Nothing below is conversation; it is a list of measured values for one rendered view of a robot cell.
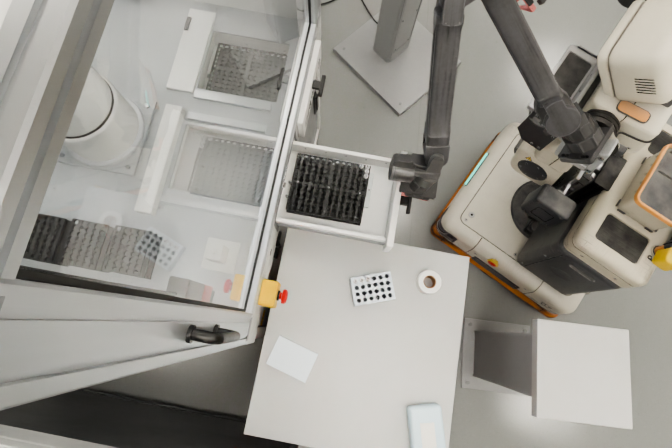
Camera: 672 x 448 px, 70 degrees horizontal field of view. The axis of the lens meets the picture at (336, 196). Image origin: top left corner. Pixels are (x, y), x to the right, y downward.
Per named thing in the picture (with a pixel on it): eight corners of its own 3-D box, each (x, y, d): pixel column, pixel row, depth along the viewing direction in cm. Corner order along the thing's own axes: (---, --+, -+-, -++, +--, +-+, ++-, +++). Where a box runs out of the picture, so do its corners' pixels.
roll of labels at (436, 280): (427, 299, 146) (430, 298, 142) (411, 282, 147) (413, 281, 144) (443, 282, 148) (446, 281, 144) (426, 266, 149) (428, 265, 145)
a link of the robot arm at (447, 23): (471, -11, 90) (462, -27, 98) (440, -10, 90) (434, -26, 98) (448, 173, 117) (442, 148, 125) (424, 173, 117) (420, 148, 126)
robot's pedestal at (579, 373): (528, 325, 219) (632, 326, 146) (527, 395, 211) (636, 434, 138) (463, 317, 219) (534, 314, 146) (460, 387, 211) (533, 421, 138)
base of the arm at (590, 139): (592, 165, 111) (616, 126, 114) (578, 141, 107) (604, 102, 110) (558, 161, 118) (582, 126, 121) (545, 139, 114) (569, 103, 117)
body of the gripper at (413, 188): (401, 171, 134) (407, 162, 127) (436, 179, 135) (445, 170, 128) (397, 192, 132) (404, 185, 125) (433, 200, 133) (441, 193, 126)
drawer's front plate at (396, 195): (401, 163, 151) (407, 151, 141) (387, 252, 144) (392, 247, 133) (396, 162, 151) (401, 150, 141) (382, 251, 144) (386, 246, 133)
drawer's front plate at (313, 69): (321, 58, 160) (321, 39, 149) (304, 137, 153) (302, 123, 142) (316, 57, 160) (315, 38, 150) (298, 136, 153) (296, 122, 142)
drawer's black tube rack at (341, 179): (368, 172, 148) (370, 166, 142) (359, 227, 144) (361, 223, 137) (298, 159, 149) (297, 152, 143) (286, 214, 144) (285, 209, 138)
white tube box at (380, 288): (388, 272, 148) (390, 271, 144) (394, 299, 146) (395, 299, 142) (349, 278, 147) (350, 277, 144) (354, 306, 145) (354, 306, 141)
